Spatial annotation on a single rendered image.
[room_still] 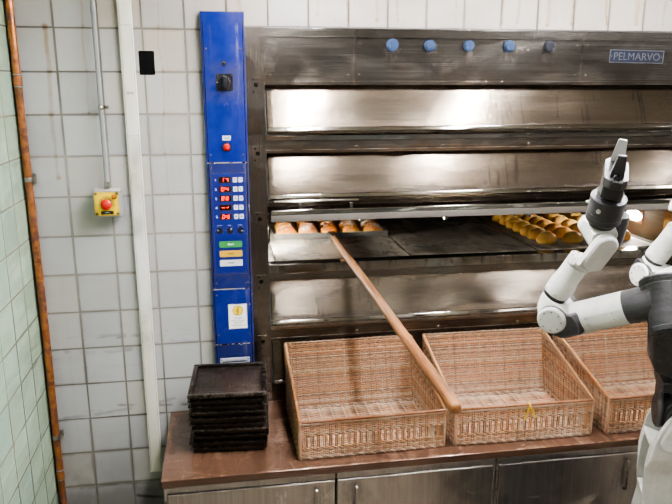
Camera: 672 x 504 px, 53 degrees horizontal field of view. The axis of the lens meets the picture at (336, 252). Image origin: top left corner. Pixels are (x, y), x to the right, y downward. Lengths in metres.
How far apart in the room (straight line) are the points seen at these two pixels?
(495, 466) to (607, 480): 0.47
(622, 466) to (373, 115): 1.67
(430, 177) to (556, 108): 0.60
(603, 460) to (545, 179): 1.14
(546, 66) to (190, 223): 1.57
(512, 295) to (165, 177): 1.54
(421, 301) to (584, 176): 0.87
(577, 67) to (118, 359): 2.22
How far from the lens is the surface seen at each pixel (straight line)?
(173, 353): 2.89
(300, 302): 2.84
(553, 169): 3.04
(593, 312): 1.95
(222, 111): 2.65
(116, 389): 2.98
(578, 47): 3.06
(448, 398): 1.61
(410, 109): 2.78
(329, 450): 2.56
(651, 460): 2.24
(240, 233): 2.71
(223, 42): 2.65
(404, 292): 2.92
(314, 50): 2.72
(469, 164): 2.89
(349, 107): 2.73
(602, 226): 1.84
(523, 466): 2.76
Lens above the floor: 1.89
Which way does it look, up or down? 14 degrees down
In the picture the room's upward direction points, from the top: straight up
